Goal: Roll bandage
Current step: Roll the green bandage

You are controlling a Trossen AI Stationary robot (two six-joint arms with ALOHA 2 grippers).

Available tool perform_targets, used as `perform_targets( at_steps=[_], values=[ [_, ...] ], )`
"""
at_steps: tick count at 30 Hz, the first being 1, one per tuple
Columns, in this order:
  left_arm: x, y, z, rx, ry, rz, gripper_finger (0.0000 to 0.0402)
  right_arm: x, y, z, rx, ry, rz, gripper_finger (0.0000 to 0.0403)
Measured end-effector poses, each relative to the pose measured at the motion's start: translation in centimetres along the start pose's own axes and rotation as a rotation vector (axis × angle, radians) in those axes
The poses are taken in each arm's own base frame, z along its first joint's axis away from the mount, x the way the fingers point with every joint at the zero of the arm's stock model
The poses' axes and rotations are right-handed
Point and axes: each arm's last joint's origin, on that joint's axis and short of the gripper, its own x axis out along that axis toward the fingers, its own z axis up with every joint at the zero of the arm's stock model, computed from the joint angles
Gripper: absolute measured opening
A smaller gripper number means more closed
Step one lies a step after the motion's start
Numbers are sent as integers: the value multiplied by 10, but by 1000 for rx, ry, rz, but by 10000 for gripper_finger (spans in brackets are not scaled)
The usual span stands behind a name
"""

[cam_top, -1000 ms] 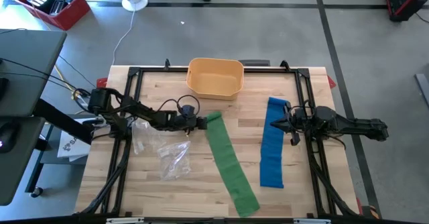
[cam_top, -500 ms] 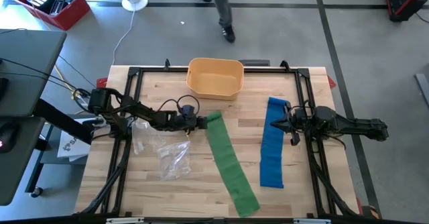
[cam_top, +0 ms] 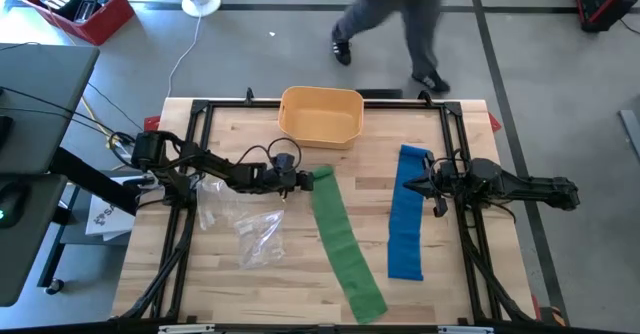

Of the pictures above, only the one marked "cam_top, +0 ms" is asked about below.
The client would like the grey desk top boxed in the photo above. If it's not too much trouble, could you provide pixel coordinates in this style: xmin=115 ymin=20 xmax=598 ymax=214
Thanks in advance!
xmin=0 ymin=42 xmax=101 ymax=175
xmin=0 ymin=173 xmax=69 ymax=308

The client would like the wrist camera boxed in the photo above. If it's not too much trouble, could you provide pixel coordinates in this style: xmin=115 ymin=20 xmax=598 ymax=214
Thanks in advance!
xmin=272 ymin=152 xmax=297 ymax=175
xmin=442 ymin=166 xmax=469 ymax=195

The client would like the grey metal bar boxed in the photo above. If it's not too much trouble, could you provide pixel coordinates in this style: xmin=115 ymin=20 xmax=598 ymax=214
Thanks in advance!
xmin=618 ymin=108 xmax=640 ymax=163

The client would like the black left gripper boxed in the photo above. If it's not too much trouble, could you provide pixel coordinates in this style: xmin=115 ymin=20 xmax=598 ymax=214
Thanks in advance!
xmin=262 ymin=168 xmax=315 ymax=198

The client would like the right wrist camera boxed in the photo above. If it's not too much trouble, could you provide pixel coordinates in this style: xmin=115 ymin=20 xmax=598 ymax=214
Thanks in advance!
xmin=442 ymin=166 xmax=469 ymax=195

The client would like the green elastic bandage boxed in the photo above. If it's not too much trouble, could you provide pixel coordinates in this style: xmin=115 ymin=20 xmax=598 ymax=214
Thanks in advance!
xmin=309 ymin=165 xmax=389 ymax=325

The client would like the black computer mouse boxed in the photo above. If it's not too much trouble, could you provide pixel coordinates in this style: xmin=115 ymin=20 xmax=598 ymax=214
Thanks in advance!
xmin=0 ymin=181 xmax=30 ymax=230

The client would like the clear plastic container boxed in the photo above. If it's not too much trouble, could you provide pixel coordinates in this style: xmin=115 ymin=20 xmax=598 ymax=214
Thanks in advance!
xmin=73 ymin=0 xmax=99 ymax=25

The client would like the white printed box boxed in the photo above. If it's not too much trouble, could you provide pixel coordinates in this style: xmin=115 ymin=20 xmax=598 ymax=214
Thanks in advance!
xmin=84 ymin=176 xmax=136 ymax=243

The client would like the orange red table clamp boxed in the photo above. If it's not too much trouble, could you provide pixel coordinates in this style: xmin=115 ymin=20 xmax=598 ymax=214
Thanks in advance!
xmin=531 ymin=293 xmax=569 ymax=328

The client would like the silver edge bracket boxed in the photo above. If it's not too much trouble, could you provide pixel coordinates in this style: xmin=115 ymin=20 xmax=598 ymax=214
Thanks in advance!
xmin=158 ymin=323 xmax=216 ymax=334
xmin=437 ymin=325 xmax=496 ymax=334

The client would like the black aluminium table frame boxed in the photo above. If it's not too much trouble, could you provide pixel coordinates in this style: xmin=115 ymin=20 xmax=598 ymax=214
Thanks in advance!
xmin=117 ymin=87 xmax=539 ymax=325

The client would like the blue elastic bandage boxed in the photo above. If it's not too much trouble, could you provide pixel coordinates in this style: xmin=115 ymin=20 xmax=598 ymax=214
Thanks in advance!
xmin=387 ymin=143 xmax=434 ymax=282

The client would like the red plastic crate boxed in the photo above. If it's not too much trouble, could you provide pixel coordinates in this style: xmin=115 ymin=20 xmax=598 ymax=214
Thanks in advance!
xmin=22 ymin=0 xmax=136 ymax=47

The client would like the white floor cable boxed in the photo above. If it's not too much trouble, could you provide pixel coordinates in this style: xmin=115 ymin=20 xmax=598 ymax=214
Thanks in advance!
xmin=166 ymin=13 xmax=204 ymax=99

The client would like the yellow plastic bin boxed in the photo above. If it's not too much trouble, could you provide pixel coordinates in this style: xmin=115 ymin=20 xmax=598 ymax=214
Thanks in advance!
xmin=277 ymin=85 xmax=365 ymax=151

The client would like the clear plastic zip bag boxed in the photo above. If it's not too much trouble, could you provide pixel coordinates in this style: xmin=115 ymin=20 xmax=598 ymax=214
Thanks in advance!
xmin=195 ymin=173 xmax=254 ymax=232
xmin=233 ymin=208 xmax=287 ymax=270

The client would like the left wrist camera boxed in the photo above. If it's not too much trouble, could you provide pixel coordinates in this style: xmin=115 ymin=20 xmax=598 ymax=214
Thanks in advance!
xmin=272 ymin=152 xmax=297 ymax=175

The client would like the black caster wheel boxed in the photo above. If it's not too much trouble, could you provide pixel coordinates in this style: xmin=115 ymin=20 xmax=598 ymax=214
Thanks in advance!
xmin=43 ymin=277 xmax=66 ymax=296

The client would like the yellow floor cable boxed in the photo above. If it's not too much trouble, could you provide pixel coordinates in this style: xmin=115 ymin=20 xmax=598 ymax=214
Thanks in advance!
xmin=79 ymin=96 xmax=120 ymax=150

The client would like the black desk support beam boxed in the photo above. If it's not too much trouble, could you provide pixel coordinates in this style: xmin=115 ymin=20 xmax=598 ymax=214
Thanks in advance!
xmin=48 ymin=146 xmax=141 ymax=216

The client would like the person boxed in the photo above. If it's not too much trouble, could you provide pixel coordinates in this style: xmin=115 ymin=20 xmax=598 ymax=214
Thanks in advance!
xmin=330 ymin=0 xmax=451 ymax=94

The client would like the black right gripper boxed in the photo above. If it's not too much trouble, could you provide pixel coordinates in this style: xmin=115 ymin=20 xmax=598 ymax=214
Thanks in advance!
xmin=403 ymin=151 xmax=474 ymax=219

